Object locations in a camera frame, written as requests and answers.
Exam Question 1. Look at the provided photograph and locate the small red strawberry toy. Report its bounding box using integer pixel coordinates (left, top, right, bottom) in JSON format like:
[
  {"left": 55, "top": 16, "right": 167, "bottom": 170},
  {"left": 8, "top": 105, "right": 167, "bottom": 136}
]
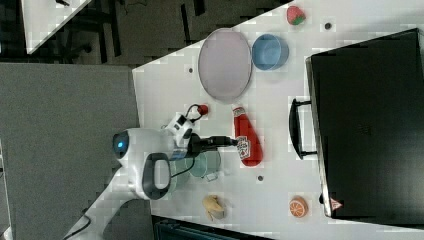
[{"left": 198, "top": 105, "right": 209, "bottom": 115}]

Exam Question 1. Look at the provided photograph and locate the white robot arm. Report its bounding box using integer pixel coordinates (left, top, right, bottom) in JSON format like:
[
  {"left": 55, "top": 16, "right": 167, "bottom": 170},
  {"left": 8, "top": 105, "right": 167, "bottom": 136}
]
[{"left": 63, "top": 128, "right": 237, "bottom": 240}]

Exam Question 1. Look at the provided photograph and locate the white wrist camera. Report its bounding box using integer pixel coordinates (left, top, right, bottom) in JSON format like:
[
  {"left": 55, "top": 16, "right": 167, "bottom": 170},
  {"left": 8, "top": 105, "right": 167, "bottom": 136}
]
[{"left": 165, "top": 113, "right": 194, "bottom": 147}]

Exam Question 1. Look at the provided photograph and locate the pink strawberry toy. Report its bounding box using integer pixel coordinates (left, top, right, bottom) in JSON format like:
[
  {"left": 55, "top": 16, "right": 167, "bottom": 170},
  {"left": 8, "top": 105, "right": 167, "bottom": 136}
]
[{"left": 286, "top": 6, "right": 306, "bottom": 25}]

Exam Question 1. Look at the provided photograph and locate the large grey round plate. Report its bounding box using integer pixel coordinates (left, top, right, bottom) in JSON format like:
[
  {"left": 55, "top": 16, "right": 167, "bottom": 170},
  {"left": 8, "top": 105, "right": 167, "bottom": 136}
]
[{"left": 198, "top": 28, "right": 252, "bottom": 103}]

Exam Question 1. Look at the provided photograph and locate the green plastic mug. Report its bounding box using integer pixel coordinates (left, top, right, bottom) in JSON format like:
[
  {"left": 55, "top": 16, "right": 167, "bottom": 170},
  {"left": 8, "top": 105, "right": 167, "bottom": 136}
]
[{"left": 189, "top": 151, "right": 221, "bottom": 182}]

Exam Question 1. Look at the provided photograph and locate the yellow plush chicken toy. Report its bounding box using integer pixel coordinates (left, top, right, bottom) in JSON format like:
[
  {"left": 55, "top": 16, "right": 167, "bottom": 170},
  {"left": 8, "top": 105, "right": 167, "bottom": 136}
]
[{"left": 202, "top": 195, "right": 225, "bottom": 221}]

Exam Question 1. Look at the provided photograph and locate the orange slice toy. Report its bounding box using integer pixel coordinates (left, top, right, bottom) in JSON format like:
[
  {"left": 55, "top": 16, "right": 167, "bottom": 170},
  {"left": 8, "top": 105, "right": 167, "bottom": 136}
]
[{"left": 289, "top": 196, "right": 308, "bottom": 218}]

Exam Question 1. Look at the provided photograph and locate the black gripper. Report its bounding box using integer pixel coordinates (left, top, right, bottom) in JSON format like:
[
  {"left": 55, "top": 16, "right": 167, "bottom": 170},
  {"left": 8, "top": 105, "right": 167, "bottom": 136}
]
[{"left": 187, "top": 134, "right": 238, "bottom": 157}]

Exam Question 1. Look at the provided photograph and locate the silver toaster oven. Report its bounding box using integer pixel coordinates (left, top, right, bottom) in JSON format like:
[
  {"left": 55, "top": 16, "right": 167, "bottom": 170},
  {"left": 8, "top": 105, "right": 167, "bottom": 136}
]
[{"left": 305, "top": 28, "right": 424, "bottom": 229}]

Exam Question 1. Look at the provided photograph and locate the blue plastic bowl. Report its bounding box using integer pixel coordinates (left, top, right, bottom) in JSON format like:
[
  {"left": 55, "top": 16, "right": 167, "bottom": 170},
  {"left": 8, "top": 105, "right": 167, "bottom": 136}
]
[{"left": 252, "top": 34, "right": 290, "bottom": 71}]

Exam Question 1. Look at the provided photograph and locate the blue metal rail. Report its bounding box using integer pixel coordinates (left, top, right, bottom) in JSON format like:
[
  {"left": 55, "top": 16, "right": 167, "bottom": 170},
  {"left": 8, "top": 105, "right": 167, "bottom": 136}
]
[{"left": 152, "top": 215, "right": 272, "bottom": 240}]

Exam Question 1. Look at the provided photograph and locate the red plush ketchup bottle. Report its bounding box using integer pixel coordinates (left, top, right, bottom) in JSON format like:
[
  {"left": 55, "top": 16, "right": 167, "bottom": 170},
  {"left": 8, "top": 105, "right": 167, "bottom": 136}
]
[{"left": 232, "top": 105, "right": 263, "bottom": 167}]

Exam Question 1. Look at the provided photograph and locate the green plastic strainer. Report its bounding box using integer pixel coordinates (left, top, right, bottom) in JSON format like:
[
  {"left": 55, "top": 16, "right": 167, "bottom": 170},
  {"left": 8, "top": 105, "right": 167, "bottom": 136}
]
[{"left": 168, "top": 158, "right": 193, "bottom": 194}]

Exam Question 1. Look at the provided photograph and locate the black cable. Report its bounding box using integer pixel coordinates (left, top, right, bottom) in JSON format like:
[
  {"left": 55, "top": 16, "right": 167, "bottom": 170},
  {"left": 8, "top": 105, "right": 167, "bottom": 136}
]
[{"left": 184, "top": 103, "right": 205, "bottom": 123}]

